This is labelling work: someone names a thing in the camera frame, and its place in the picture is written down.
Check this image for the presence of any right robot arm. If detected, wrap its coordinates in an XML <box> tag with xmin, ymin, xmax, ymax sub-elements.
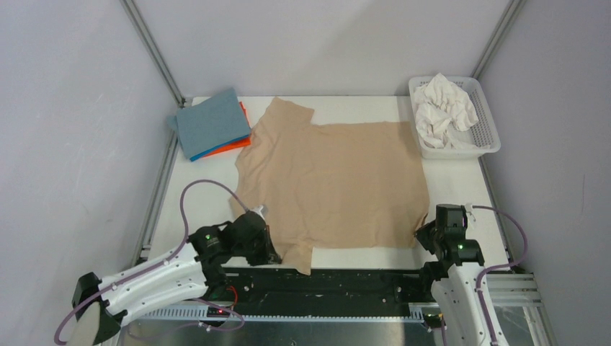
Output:
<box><xmin>415</xmin><ymin>204</ymin><xmax>509</xmax><ymax>345</ymax></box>

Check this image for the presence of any folded bright blue t shirt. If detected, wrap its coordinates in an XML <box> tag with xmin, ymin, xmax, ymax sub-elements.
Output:
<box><xmin>189</xmin><ymin>136</ymin><xmax>251</xmax><ymax>161</ymax></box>

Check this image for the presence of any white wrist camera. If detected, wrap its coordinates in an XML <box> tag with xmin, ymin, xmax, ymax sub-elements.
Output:
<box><xmin>464</xmin><ymin>203</ymin><xmax>477</xmax><ymax>223</ymax></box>
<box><xmin>251</xmin><ymin>205</ymin><xmax>268</xmax><ymax>221</ymax></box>

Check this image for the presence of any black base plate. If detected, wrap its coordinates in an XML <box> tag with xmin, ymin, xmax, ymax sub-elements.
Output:
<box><xmin>203</xmin><ymin>267</ymin><xmax>434</xmax><ymax>318</ymax></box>

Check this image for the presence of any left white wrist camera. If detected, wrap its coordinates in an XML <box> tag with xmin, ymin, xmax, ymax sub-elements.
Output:
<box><xmin>251</xmin><ymin>205</ymin><xmax>268</xmax><ymax>221</ymax></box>

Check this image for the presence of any crumpled white t shirt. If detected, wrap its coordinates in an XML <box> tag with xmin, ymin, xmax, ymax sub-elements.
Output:
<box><xmin>412</xmin><ymin>74</ymin><xmax>479</xmax><ymax>150</ymax></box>

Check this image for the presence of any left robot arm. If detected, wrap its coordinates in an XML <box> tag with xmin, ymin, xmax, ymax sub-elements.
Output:
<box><xmin>72</xmin><ymin>206</ymin><xmax>281</xmax><ymax>345</ymax></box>

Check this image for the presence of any beige t shirt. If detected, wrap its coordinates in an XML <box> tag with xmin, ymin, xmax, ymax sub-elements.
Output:
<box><xmin>231</xmin><ymin>98</ymin><xmax>429</xmax><ymax>274</ymax></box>

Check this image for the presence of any white plastic basket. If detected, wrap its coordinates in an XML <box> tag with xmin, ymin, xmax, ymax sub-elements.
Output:
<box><xmin>409</xmin><ymin>76</ymin><xmax>501</xmax><ymax>159</ymax></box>

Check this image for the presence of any aluminium frame post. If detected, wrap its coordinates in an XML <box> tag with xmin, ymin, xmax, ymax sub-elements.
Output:
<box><xmin>470</xmin><ymin>0</ymin><xmax>527</xmax><ymax>80</ymax></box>
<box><xmin>120</xmin><ymin>0</ymin><xmax>186</xmax><ymax>108</ymax></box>

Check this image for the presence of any left aluminium frame post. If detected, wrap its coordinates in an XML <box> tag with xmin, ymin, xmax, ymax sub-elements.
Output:
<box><xmin>120</xmin><ymin>0</ymin><xmax>186</xmax><ymax>108</ymax></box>

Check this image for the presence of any right aluminium frame post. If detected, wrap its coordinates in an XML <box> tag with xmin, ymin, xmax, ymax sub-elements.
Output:
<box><xmin>470</xmin><ymin>0</ymin><xmax>527</xmax><ymax>80</ymax></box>

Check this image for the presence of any white slotted cable duct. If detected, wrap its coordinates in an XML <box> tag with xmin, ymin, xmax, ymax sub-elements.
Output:
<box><xmin>122</xmin><ymin>305</ymin><xmax>426</xmax><ymax>323</ymax></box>

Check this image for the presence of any folded grey-blue t shirt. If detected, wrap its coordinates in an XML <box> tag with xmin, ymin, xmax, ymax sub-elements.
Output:
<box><xmin>166</xmin><ymin>88</ymin><xmax>251</xmax><ymax>161</ymax></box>

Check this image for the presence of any folded orange t shirt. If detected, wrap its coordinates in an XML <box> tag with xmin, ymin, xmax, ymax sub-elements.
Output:
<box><xmin>199</xmin><ymin>101</ymin><xmax>251</xmax><ymax>158</ymax></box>

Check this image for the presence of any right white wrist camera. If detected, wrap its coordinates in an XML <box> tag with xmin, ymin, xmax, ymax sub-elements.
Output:
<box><xmin>464</xmin><ymin>203</ymin><xmax>477</xmax><ymax>223</ymax></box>

